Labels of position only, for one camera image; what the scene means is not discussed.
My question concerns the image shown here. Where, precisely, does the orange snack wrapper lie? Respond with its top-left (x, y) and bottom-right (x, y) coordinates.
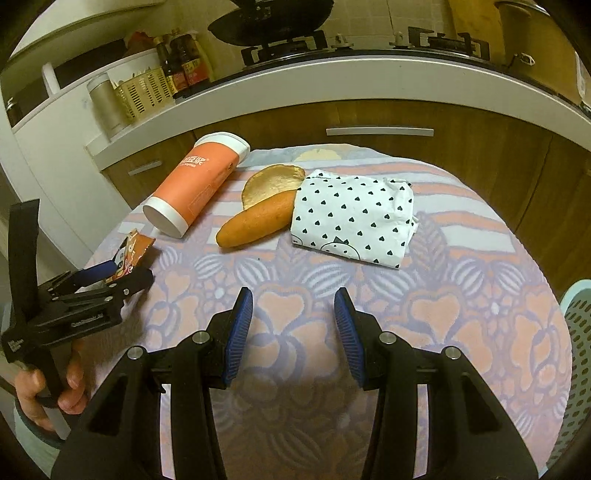
top-left (106, 229), bottom-right (155, 284)

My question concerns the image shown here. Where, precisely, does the white heart-print paper bag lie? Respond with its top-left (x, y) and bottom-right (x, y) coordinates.
top-left (290, 169), bottom-right (418, 269)

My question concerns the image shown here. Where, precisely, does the grey left sleeve forearm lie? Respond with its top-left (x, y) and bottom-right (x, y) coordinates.
top-left (14, 400), bottom-right (65, 478)

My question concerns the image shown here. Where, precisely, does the white kitchen counter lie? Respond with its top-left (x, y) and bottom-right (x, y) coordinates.
top-left (85, 54), bottom-right (590, 170)

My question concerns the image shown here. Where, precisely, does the person's left hand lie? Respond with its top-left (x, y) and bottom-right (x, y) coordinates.
top-left (14, 339), bottom-right (88, 432)

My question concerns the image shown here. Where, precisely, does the floral striped table cloth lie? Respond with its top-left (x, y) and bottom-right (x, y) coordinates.
top-left (83, 145), bottom-right (571, 479)

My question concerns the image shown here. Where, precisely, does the orange white cylindrical canister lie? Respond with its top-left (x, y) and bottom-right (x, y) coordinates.
top-left (142, 132), bottom-right (250, 238)

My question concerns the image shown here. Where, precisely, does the orange carrot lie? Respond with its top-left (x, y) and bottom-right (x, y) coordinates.
top-left (215, 190), bottom-right (297, 249)

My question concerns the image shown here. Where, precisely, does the light blue perforated waste basket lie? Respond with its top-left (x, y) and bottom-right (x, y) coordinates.
top-left (542, 279), bottom-right (590, 479)

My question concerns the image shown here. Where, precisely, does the tan potato chip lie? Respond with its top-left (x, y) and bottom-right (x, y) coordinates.
top-left (242, 164), bottom-right (305, 210)

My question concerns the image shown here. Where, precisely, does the silver cylindrical canister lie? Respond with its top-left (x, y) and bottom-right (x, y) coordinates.
top-left (87, 73), bottom-right (129, 139)

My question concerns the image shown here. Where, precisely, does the beige slotted basket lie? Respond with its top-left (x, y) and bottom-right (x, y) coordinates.
top-left (114, 67), bottom-right (174, 123)

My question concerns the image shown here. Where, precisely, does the dark sauce bottle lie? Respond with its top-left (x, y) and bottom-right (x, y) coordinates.
top-left (154, 36), bottom-right (188, 99)

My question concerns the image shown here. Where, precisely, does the red label sauce bottle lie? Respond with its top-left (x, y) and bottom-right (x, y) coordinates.
top-left (170, 33), bottom-right (211, 94)

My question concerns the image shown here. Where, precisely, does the black wok pan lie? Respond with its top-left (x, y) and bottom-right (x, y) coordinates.
top-left (207, 0), bottom-right (334, 46)

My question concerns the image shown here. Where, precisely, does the black gas stove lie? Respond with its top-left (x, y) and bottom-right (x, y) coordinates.
top-left (224, 26), bottom-right (508, 80)

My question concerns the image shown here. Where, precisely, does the brown pot with lid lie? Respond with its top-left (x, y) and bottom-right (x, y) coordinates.
top-left (495, 1), bottom-right (581, 105)

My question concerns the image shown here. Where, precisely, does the wooden cutting board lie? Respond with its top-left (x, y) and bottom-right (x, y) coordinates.
top-left (449, 0), bottom-right (505, 64)

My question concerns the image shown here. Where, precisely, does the silver drawer handle left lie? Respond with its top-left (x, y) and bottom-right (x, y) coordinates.
top-left (127, 160), bottom-right (163, 176)

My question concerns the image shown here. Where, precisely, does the silver drawer handle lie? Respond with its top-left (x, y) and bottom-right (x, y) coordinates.
top-left (325, 126), bottom-right (435, 137)
top-left (127, 160), bottom-right (163, 176)

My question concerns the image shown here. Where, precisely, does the silver drawer handle centre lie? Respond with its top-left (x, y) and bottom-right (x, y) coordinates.
top-left (325, 126), bottom-right (435, 137)

